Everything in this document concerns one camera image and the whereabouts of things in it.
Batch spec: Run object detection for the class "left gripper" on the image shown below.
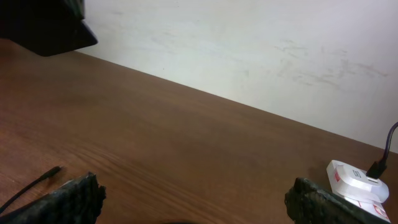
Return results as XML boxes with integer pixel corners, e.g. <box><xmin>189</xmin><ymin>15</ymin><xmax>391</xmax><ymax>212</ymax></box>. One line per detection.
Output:
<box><xmin>1</xmin><ymin>0</ymin><xmax>98</xmax><ymax>57</ymax></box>

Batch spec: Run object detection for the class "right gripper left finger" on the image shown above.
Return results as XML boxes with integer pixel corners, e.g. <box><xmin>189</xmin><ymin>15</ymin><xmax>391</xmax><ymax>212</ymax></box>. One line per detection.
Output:
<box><xmin>1</xmin><ymin>172</ymin><xmax>106</xmax><ymax>224</ymax></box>

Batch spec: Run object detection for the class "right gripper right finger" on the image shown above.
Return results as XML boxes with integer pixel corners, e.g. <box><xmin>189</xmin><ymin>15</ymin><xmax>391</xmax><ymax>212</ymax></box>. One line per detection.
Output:
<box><xmin>284</xmin><ymin>177</ymin><xmax>388</xmax><ymax>224</ymax></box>

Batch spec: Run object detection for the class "white USB charger adapter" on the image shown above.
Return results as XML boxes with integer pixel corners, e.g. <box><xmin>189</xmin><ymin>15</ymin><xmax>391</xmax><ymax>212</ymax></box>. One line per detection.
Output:
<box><xmin>333</xmin><ymin>164</ymin><xmax>389</xmax><ymax>203</ymax></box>

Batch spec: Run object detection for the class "white power strip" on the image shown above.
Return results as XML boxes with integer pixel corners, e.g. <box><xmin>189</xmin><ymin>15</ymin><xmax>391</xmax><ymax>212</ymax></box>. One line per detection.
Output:
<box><xmin>326</xmin><ymin>159</ymin><xmax>391</xmax><ymax>223</ymax></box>

